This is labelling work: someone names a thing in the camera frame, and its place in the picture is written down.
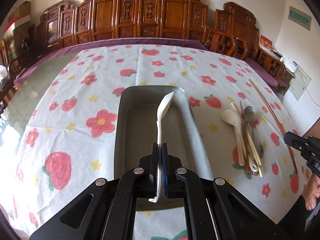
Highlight dark brown wooden chopstick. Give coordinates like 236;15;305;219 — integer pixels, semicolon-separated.
249;79;298;174

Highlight white plastic spoon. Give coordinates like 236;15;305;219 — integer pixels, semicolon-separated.
148;92;175;203

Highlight silver metal spoon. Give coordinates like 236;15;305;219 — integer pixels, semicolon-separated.
244;106;264;158

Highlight white ceramic spoon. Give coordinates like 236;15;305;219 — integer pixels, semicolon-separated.
221;109;242;127

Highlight person's right hand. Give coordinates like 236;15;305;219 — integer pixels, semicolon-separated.
302;174;320;211

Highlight light bamboo chopstick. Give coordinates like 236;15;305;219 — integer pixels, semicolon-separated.
231;102;263;178
234;125;249;166

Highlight grey metal tray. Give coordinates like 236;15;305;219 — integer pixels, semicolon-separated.
114;86;213;211

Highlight wooden side table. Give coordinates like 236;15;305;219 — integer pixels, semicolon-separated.
278;68;296;95

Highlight red card on table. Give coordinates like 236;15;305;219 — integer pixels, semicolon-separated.
259;34;273;51

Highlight strawberry flower tablecloth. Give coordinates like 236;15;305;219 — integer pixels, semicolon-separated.
10;43;311;240

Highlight carved wooden armchair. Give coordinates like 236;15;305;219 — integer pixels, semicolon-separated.
201;2;285;87

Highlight carved wooden sofa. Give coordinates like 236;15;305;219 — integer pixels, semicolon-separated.
35;0;208;53

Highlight wooden chair at left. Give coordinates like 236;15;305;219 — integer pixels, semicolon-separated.
1;40;30;105

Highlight stacked cardboard boxes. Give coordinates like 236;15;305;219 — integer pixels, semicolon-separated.
3;1;31;40

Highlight white wall electrical box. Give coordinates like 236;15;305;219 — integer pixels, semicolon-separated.
289;66;311;101

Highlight grey wall panel box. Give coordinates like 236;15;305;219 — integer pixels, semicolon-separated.
288;6;312;31

